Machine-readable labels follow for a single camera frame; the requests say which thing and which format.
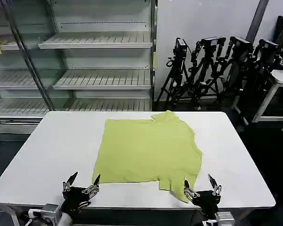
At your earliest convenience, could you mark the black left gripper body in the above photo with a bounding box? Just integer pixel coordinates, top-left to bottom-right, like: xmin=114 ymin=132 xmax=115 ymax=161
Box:
xmin=61 ymin=186 xmax=92 ymax=216

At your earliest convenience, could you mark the grey glass-sided shelf unit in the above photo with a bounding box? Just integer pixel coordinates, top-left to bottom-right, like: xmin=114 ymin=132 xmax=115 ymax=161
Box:
xmin=0 ymin=0 xmax=62 ymax=142

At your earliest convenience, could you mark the yellow-green shirt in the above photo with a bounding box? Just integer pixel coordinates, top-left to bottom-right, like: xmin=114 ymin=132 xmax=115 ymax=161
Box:
xmin=92 ymin=110 xmax=203 ymax=203

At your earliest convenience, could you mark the grey slanted wall conduit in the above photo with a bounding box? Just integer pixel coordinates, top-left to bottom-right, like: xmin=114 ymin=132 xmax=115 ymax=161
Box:
xmin=246 ymin=0 xmax=270 ymax=36

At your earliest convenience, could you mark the white folding table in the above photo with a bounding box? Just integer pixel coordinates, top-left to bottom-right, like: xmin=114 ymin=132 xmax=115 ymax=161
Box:
xmin=0 ymin=111 xmax=276 ymax=226

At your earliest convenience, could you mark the black camera tripod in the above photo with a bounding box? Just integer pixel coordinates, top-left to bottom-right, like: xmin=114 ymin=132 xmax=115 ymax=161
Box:
xmin=155 ymin=37 xmax=193 ymax=105
xmin=223 ymin=36 xmax=254 ymax=113
xmin=188 ymin=36 xmax=227 ymax=111
xmin=235 ymin=39 xmax=283 ymax=127

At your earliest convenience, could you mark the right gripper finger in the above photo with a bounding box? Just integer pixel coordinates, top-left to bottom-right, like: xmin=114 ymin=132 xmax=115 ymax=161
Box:
xmin=183 ymin=180 xmax=200 ymax=201
xmin=208 ymin=174 xmax=223 ymax=196

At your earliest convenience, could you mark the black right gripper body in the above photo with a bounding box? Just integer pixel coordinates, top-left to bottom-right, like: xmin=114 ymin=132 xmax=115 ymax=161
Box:
xmin=192 ymin=190 xmax=221 ymax=215

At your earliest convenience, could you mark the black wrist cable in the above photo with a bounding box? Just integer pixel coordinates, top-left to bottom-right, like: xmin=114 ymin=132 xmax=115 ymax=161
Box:
xmin=72 ymin=200 xmax=92 ymax=214

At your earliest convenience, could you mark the grey open shelf unit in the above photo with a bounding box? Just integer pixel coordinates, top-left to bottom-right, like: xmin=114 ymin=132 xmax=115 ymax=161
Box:
xmin=37 ymin=0 xmax=158 ymax=113

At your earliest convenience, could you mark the small white side table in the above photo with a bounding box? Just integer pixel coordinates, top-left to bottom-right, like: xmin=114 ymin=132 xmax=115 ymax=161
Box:
xmin=251 ymin=69 xmax=283 ymax=123

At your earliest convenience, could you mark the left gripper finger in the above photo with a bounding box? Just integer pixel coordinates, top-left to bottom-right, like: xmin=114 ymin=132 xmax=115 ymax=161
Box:
xmin=83 ymin=174 xmax=101 ymax=197
xmin=62 ymin=171 xmax=78 ymax=192

